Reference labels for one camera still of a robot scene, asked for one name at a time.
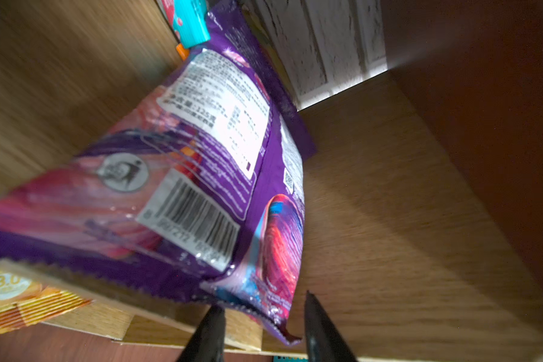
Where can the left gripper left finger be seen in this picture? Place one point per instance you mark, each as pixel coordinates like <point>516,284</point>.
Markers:
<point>207,342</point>

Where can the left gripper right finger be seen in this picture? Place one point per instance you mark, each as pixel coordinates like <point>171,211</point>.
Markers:
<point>324,343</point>

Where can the purple candy bag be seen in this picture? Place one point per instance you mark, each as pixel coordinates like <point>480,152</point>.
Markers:
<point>196,196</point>

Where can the wooden shelf unit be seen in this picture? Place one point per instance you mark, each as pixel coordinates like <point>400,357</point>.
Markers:
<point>398,248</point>

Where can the yellow chip bag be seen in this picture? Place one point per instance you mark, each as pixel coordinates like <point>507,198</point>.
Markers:
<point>24,303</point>

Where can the pink green candy bag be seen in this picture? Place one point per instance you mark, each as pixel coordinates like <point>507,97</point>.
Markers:
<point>187,18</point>

